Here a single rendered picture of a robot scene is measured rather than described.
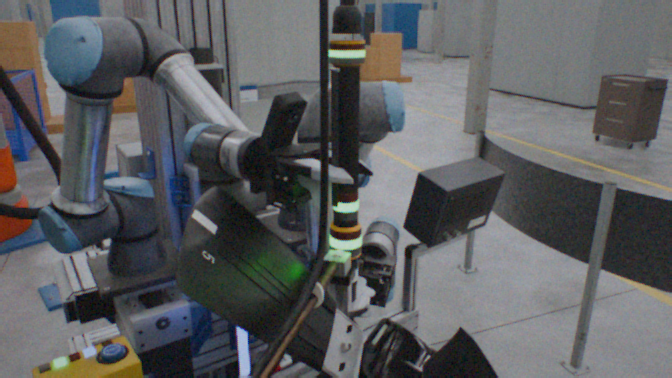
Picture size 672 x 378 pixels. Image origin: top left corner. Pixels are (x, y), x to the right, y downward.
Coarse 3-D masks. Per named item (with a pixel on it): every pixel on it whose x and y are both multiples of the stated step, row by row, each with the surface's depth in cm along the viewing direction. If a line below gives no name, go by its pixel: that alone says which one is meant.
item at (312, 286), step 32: (320, 0) 50; (320, 32) 51; (320, 64) 52; (320, 96) 53; (320, 128) 54; (320, 160) 56; (320, 192) 57; (320, 224) 57; (320, 256) 57; (320, 288) 56; (288, 320) 49
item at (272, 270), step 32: (224, 192) 65; (192, 224) 53; (224, 224) 58; (256, 224) 64; (192, 256) 50; (224, 256) 54; (256, 256) 59; (288, 256) 65; (192, 288) 47; (224, 288) 51; (256, 288) 56; (288, 288) 60; (256, 320) 53; (320, 320) 62; (288, 352) 55; (320, 352) 59
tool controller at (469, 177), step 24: (432, 168) 138; (456, 168) 139; (480, 168) 142; (432, 192) 131; (456, 192) 130; (480, 192) 138; (408, 216) 141; (432, 216) 133; (456, 216) 136; (480, 216) 146; (432, 240) 136
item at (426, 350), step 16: (384, 320) 68; (368, 336) 68; (384, 336) 65; (400, 336) 64; (416, 336) 64; (368, 352) 65; (384, 352) 64; (400, 352) 63; (416, 352) 63; (432, 352) 63; (368, 368) 64; (384, 368) 63
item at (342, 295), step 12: (324, 264) 64; (348, 264) 65; (336, 276) 65; (348, 276) 64; (336, 288) 67; (348, 288) 66; (360, 288) 74; (336, 300) 67; (348, 300) 67; (360, 300) 71; (348, 312) 68; (360, 312) 69
